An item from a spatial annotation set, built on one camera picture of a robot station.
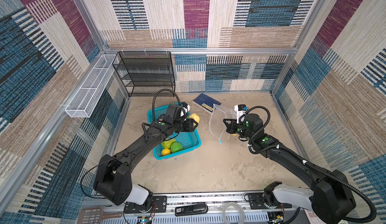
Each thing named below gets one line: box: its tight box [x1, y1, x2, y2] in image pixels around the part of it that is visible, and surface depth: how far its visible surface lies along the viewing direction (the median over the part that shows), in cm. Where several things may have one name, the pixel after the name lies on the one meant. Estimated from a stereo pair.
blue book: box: [191, 92, 222, 115], surface depth 117 cm
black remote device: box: [174, 203, 209, 217], surface depth 72 cm
